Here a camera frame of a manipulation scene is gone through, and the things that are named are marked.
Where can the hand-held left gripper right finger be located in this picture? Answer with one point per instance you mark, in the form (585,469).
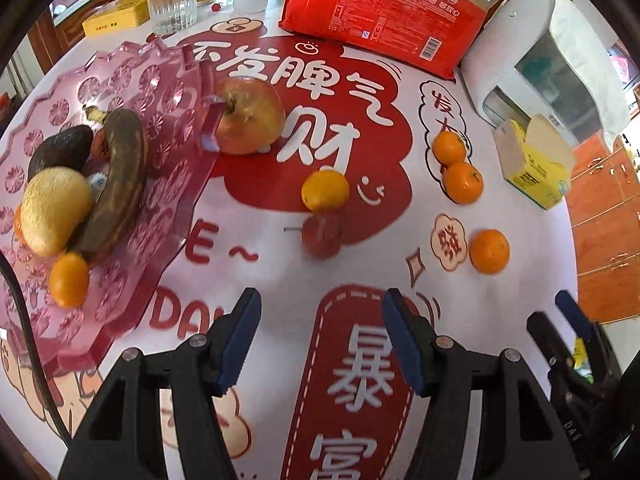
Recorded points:
(405,345)

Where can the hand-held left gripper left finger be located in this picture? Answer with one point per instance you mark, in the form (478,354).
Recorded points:
(240,345)

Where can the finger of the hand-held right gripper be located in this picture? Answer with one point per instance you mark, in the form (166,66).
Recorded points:
(542,332)
(570,307)

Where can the small red fruit with stem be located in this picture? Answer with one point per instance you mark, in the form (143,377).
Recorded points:
(322,235)

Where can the brown overripe banana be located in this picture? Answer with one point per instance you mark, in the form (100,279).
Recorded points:
(120,180)

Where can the pink plastic fruit bowl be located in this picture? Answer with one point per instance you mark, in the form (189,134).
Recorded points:
(165,125)

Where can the red lychee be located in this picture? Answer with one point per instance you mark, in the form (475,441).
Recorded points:
(100,146)

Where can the dark avocado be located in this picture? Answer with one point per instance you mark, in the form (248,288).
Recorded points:
(57,150)

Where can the printed white red tablecloth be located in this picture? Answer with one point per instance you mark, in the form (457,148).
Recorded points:
(280,270)

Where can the yellow tissue box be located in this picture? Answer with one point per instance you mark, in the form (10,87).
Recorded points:
(535,175)

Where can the yellowish mandarin orange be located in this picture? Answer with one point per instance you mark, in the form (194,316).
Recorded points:
(325,191)

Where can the red yellow apple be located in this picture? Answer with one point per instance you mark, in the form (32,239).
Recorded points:
(250,117)

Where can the white towel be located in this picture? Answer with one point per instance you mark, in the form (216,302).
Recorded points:
(585,35)

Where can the white countertop appliance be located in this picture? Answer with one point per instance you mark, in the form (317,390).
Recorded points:
(495,45)

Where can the red paper cup package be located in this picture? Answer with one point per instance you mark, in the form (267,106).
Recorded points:
(375,20)

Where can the clear glass tumbler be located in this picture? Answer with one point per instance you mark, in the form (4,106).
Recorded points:
(172,10)

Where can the flat yellow box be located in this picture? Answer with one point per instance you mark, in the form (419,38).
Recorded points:
(115,17)

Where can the wooden lower kitchen cabinet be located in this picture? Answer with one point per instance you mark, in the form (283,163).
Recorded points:
(47,40)

